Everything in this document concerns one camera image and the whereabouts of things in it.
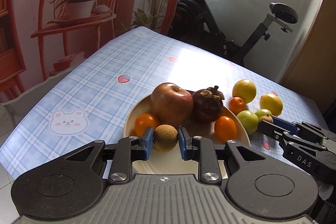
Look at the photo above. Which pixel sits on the brown longan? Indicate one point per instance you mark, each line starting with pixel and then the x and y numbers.
pixel 165 138

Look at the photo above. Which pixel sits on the green apple back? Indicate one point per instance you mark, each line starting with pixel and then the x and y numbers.
pixel 262 112

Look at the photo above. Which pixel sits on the yellow orange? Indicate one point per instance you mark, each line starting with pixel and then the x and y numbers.
pixel 272 103
pixel 245 89

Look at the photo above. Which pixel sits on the orange tangerine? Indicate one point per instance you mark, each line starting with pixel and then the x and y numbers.
pixel 143 121
pixel 225 129

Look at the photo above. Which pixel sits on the red apple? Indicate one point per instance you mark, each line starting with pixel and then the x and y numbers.
pixel 171 104

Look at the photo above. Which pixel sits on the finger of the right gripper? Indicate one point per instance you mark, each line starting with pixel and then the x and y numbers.
pixel 278 133
pixel 286 122

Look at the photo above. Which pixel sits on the printed room backdrop curtain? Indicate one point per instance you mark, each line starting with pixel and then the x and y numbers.
pixel 41 38

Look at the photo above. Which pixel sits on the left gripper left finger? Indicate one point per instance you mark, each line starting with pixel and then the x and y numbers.
pixel 125 152

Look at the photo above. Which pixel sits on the green apple front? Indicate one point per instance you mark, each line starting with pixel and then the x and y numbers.
pixel 249 121

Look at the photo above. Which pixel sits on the blue plaid tablecloth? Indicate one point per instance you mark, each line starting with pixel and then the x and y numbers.
pixel 109 83

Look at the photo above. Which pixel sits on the wooden door panel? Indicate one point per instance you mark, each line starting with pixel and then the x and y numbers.
pixel 312 72

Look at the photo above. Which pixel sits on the dark purple mangosteen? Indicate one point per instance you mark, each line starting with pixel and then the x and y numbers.
pixel 207 104

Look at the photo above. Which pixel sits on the orange tangerine front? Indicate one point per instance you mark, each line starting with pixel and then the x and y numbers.
pixel 143 121

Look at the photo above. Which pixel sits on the small tangerine back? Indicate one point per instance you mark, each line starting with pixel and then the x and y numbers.
pixel 236 105

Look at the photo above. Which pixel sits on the green apple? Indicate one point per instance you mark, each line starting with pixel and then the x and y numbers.
pixel 262 112
pixel 249 121

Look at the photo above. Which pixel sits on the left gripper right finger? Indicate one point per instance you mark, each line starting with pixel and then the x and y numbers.
pixel 201 150

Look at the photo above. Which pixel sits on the cream ceramic plate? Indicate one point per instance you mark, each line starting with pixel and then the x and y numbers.
pixel 172 162

